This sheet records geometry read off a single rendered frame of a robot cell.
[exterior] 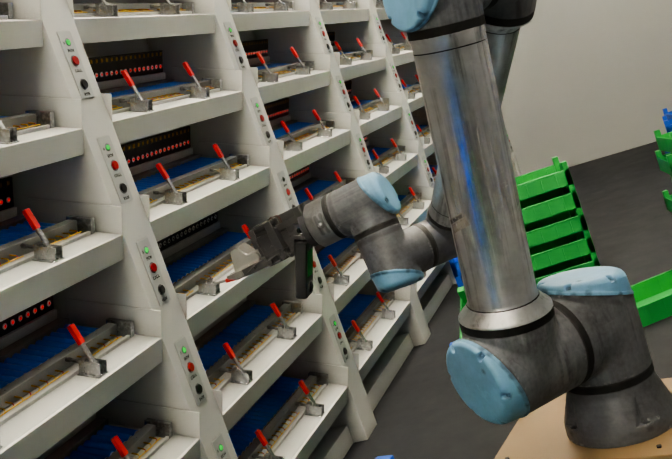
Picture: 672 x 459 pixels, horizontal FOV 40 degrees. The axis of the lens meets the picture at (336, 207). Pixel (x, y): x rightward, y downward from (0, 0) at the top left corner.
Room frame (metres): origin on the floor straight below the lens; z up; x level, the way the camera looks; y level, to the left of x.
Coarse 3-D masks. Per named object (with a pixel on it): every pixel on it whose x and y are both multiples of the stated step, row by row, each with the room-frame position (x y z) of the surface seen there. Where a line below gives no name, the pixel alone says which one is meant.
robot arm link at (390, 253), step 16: (384, 224) 1.67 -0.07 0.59; (368, 240) 1.67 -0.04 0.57; (384, 240) 1.66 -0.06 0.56; (400, 240) 1.67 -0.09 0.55; (416, 240) 1.68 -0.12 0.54; (368, 256) 1.67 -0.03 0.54; (384, 256) 1.65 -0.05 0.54; (400, 256) 1.66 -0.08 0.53; (416, 256) 1.67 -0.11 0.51; (432, 256) 1.69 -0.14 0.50; (384, 272) 1.65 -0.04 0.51; (400, 272) 1.65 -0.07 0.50; (416, 272) 1.66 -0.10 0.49; (384, 288) 1.66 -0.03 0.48
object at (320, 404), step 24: (288, 384) 2.22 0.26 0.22; (312, 384) 2.23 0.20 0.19; (336, 384) 2.27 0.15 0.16; (264, 408) 2.09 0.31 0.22; (288, 408) 2.08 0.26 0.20; (312, 408) 2.09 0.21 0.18; (336, 408) 2.17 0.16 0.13; (240, 432) 1.97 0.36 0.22; (264, 432) 1.96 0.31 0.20; (288, 432) 2.00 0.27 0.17; (312, 432) 2.01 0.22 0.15; (240, 456) 1.86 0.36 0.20; (264, 456) 1.85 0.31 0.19; (288, 456) 1.90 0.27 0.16
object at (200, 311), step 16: (240, 224) 2.30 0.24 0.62; (256, 224) 2.29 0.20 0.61; (192, 240) 2.15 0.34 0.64; (256, 272) 2.02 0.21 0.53; (272, 272) 2.11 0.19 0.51; (192, 288) 1.88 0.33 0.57; (224, 288) 1.88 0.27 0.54; (240, 288) 1.94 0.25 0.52; (256, 288) 2.02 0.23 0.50; (192, 304) 1.78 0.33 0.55; (208, 304) 1.79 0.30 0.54; (224, 304) 1.86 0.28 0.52; (192, 320) 1.72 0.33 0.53; (208, 320) 1.79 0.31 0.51; (192, 336) 1.72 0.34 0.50
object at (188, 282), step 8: (248, 240) 2.17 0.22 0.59; (232, 248) 2.10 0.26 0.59; (216, 256) 2.03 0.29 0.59; (224, 256) 2.03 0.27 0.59; (208, 264) 1.97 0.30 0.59; (216, 264) 1.99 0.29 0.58; (224, 264) 2.04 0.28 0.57; (192, 272) 1.91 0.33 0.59; (200, 272) 1.91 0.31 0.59; (208, 272) 1.95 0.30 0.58; (184, 280) 1.86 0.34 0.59; (192, 280) 1.88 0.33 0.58; (176, 288) 1.81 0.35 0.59; (184, 288) 1.84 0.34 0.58
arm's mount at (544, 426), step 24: (552, 408) 1.67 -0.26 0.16; (528, 432) 1.59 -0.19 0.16; (552, 432) 1.56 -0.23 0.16; (504, 456) 1.53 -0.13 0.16; (528, 456) 1.50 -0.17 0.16; (552, 456) 1.47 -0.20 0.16; (576, 456) 1.44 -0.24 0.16; (600, 456) 1.42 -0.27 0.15; (624, 456) 1.39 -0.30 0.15; (648, 456) 1.37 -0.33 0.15
